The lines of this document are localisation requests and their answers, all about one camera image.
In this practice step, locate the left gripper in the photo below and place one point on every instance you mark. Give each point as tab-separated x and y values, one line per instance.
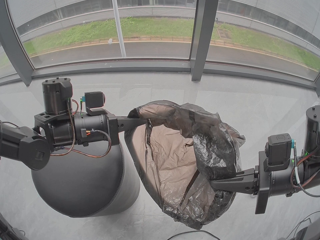
92	129

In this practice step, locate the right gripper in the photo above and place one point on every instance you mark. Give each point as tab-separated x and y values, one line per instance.
280	182

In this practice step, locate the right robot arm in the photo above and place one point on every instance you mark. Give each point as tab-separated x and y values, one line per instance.
312	134

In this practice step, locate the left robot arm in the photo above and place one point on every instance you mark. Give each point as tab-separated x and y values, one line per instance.
30	144

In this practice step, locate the window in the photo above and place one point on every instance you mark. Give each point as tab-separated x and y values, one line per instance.
155	29

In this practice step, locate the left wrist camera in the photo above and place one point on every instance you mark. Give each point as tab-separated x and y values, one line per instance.
93	100

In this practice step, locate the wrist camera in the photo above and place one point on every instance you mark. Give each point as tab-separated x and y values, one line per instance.
278	149
93	100

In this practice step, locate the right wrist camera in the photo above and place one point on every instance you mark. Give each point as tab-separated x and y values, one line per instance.
278	149

